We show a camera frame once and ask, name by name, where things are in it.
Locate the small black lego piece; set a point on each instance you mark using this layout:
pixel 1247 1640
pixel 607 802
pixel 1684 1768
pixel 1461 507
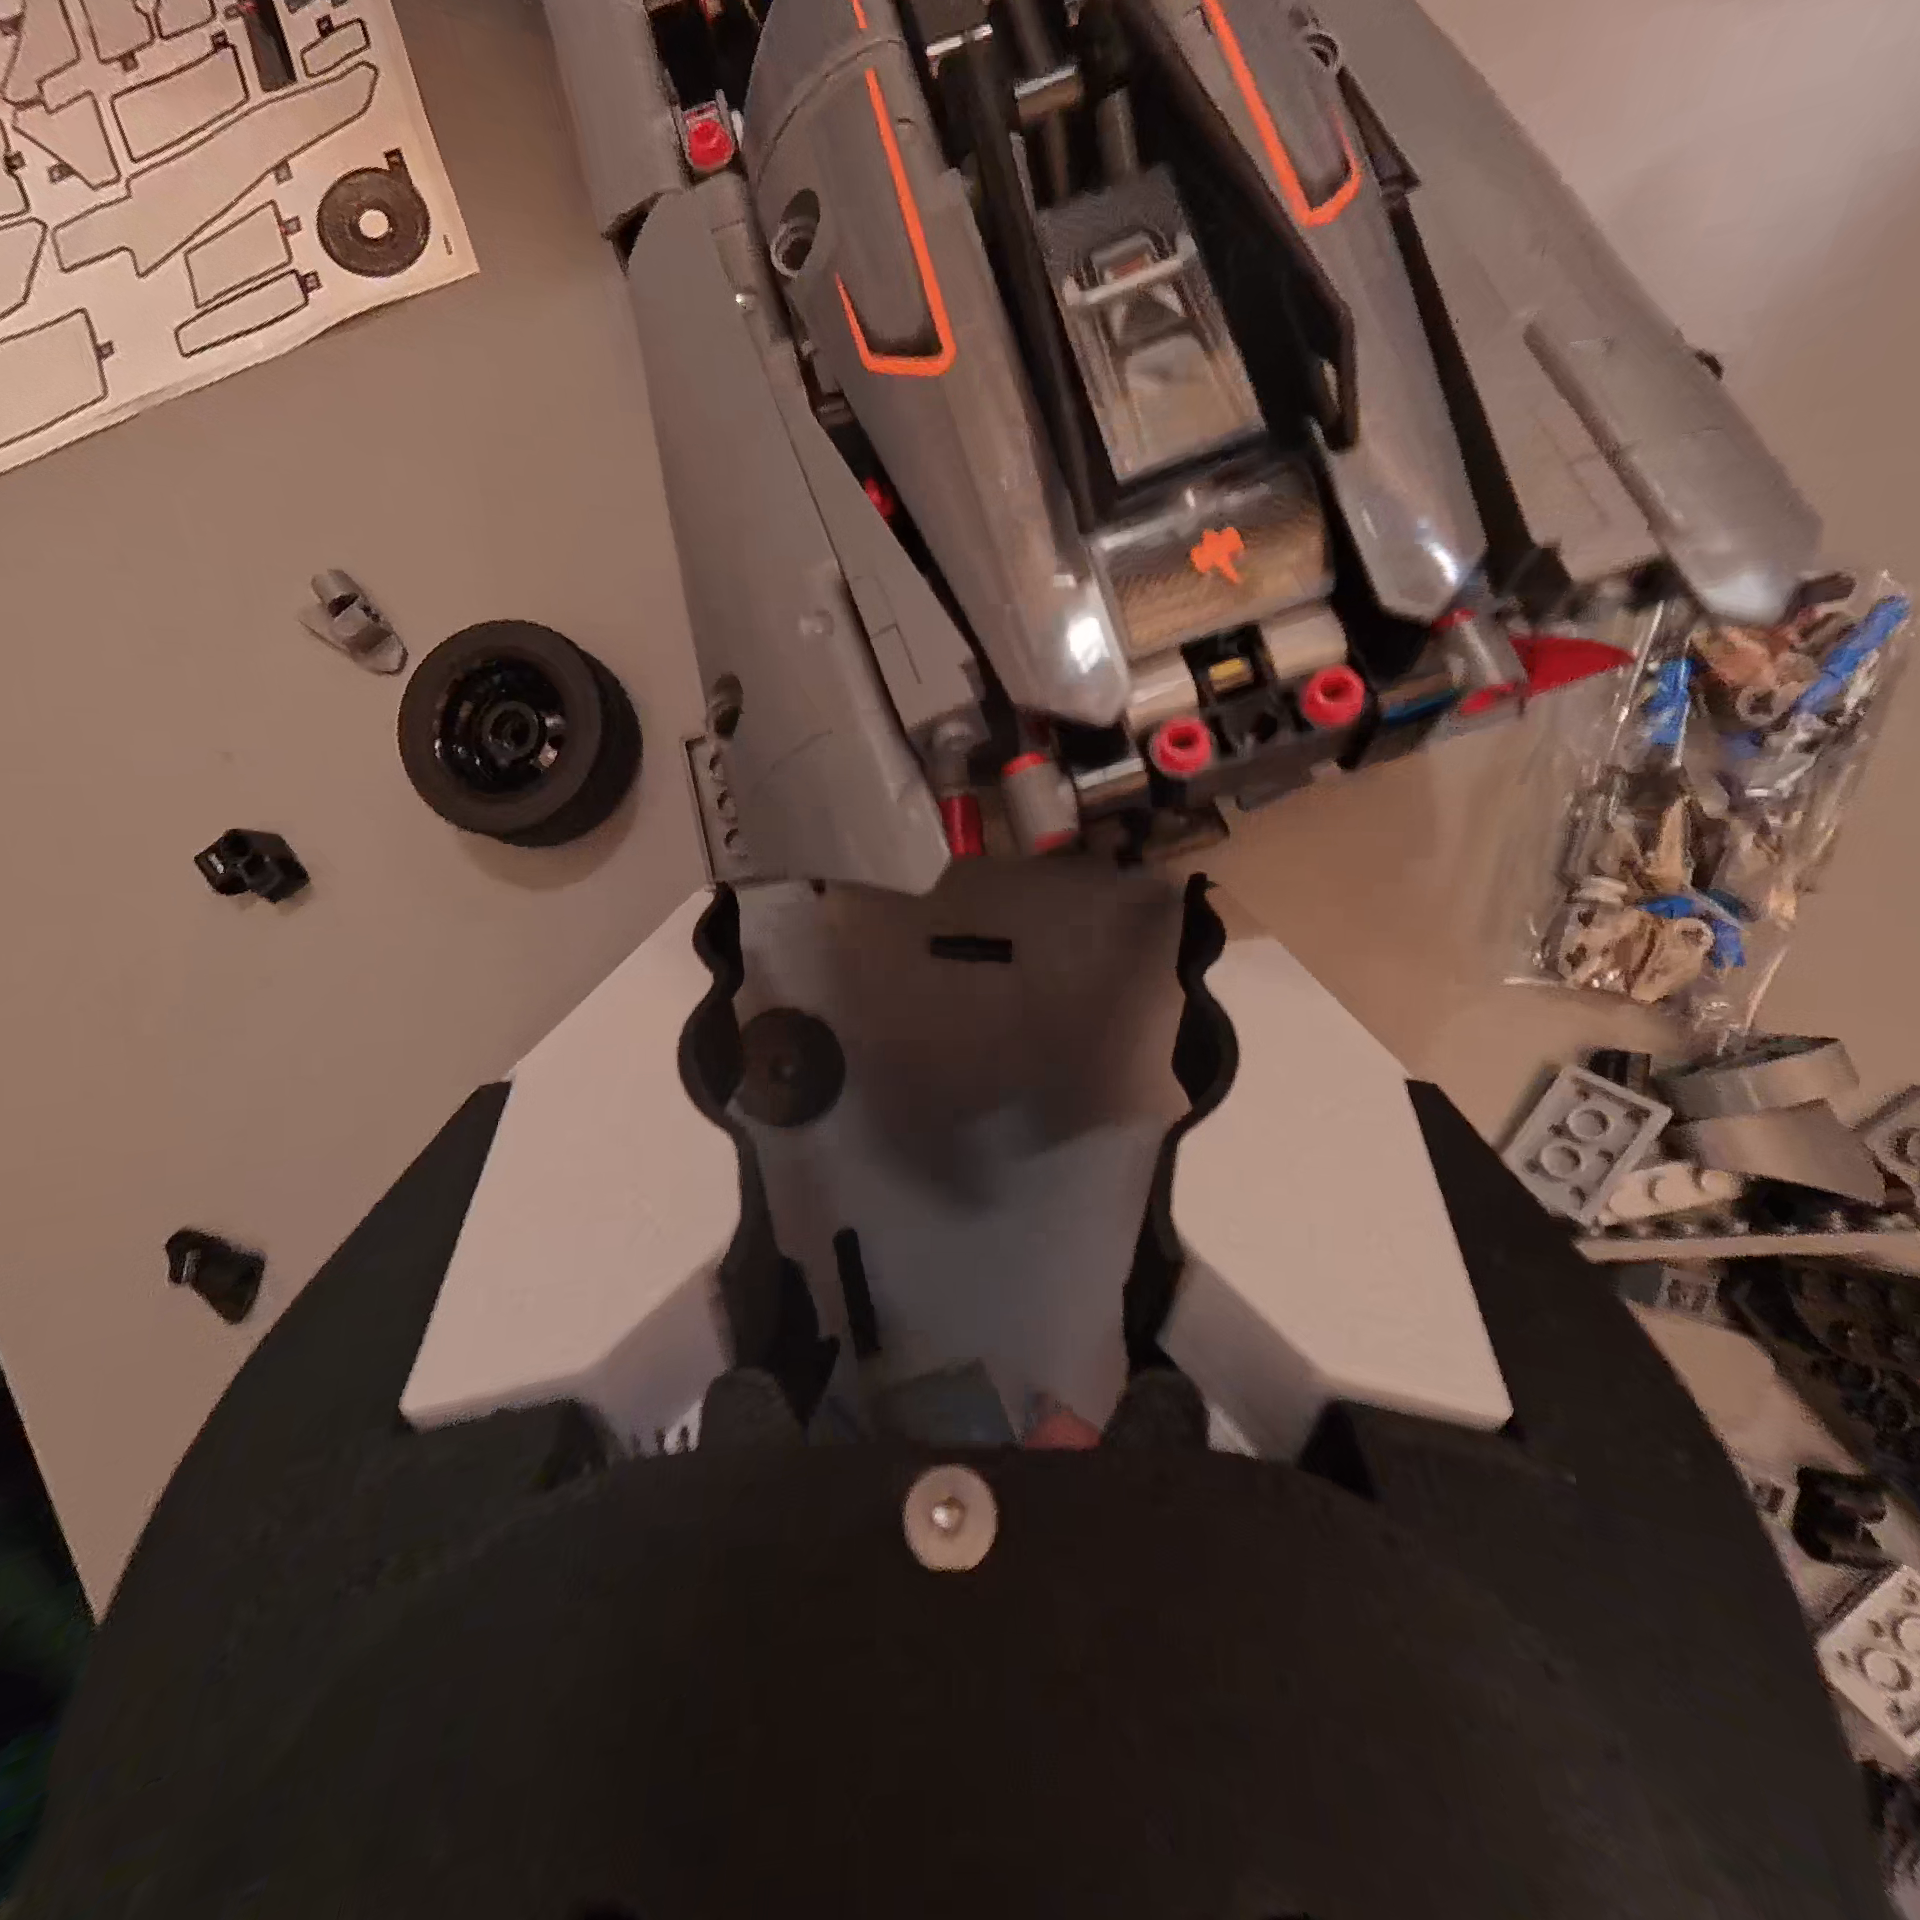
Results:
pixel 253 867
pixel 225 1276

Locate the long black lego axle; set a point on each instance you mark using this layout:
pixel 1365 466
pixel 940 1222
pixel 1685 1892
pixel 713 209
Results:
pixel 855 1289

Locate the black lego disc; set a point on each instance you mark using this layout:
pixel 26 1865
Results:
pixel 786 1065

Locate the black lego wheel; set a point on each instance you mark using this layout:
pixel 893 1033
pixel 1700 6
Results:
pixel 518 734

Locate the sticker sheet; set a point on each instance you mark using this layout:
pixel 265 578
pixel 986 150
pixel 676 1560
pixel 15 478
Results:
pixel 149 346

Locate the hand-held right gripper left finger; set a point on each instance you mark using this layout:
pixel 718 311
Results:
pixel 570 1230

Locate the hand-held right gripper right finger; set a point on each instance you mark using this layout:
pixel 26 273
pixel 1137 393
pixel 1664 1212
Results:
pixel 1319 1230

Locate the grey lego panel assembly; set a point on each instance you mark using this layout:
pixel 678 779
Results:
pixel 945 1402

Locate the black lego axle pin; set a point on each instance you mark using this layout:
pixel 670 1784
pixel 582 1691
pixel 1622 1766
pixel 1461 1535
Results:
pixel 968 948

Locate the pile of lego pieces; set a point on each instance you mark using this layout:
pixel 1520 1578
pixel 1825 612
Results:
pixel 1589 1148

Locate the small grey lego connector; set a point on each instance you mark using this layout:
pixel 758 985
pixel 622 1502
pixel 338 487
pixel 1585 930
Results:
pixel 359 623

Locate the lego car chassis model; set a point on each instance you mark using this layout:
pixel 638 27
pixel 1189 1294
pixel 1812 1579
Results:
pixel 901 375

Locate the clear bag of lego pieces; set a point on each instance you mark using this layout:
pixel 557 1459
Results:
pixel 1681 840

